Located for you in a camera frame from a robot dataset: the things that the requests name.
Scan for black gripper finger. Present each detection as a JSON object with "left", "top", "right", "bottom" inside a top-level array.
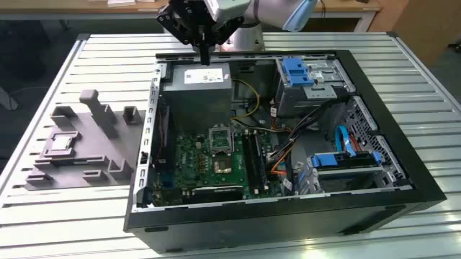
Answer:
[
  {"left": 205, "top": 16, "right": 243, "bottom": 66},
  {"left": 155, "top": 5, "right": 207, "bottom": 66}
]

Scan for metal socket cover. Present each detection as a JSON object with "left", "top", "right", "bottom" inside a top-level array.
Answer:
[{"left": 209, "top": 123, "right": 234, "bottom": 155}]

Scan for silver CPU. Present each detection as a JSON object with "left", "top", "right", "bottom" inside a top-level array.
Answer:
[{"left": 50, "top": 134, "right": 75, "bottom": 152}]

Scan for blue drive latch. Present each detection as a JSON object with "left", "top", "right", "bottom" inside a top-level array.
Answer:
[{"left": 282, "top": 57, "right": 313, "bottom": 87}]

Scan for wooden desk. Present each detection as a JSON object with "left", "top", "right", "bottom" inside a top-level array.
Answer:
[{"left": 0, "top": 0, "right": 382, "bottom": 35}]

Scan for grey power supply unit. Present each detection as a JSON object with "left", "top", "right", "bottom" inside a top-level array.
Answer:
[{"left": 160, "top": 62, "right": 234, "bottom": 135}]

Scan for metal drive cage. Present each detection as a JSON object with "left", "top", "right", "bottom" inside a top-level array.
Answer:
[{"left": 275, "top": 57, "right": 356, "bottom": 117}]

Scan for black case fan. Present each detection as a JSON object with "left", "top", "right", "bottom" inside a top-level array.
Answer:
[{"left": 152, "top": 102, "right": 174, "bottom": 165}]

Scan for black RAM slot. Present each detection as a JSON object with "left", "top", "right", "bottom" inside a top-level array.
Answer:
[
  {"left": 251, "top": 129, "right": 270, "bottom": 191},
  {"left": 242, "top": 129, "right": 258, "bottom": 190}
]

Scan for green motherboard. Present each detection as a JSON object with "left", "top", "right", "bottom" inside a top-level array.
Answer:
[{"left": 151, "top": 122, "right": 285, "bottom": 206}]

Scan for grey parts rack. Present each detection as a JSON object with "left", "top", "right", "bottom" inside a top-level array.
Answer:
[{"left": 23, "top": 89, "right": 147, "bottom": 192}]

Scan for wooden cabinet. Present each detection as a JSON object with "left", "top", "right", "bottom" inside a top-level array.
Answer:
[{"left": 369, "top": 0, "right": 461, "bottom": 68}]

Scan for RAM stick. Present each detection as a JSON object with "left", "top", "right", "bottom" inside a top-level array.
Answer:
[{"left": 50, "top": 159, "right": 90, "bottom": 166}]

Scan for hard disk in blue carrier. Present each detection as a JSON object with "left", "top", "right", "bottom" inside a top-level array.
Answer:
[{"left": 310, "top": 151, "right": 384, "bottom": 170}]

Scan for black graphics card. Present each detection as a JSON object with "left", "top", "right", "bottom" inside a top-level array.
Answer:
[{"left": 179, "top": 184, "right": 245, "bottom": 205}]

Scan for metal disk bay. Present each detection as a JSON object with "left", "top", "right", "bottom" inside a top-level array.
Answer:
[{"left": 305, "top": 151, "right": 413, "bottom": 194}]

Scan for black PC case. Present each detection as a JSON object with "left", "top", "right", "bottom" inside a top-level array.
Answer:
[{"left": 123, "top": 49, "right": 449, "bottom": 254}]

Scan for yellow wire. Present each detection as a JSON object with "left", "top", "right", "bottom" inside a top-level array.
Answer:
[{"left": 233, "top": 78, "right": 261, "bottom": 119}]

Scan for black cable bundle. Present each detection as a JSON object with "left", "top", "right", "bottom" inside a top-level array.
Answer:
[{"left": 269, "top": 97, "right": 353, "bottom": 160}]

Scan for orange power wires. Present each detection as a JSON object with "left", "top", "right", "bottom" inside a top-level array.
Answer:
[{"left": 269, "top": 159, "right": 289, "bottom": 176}]

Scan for blue data wire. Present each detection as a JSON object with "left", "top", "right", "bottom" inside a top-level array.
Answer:
[{"left": 334, "top": 125, "right": 358, "bottom": 158}]

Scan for red data wire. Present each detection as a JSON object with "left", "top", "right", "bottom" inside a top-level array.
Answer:
[{"left": 349, "top": 135, "right": 366, "bottom": 153}]

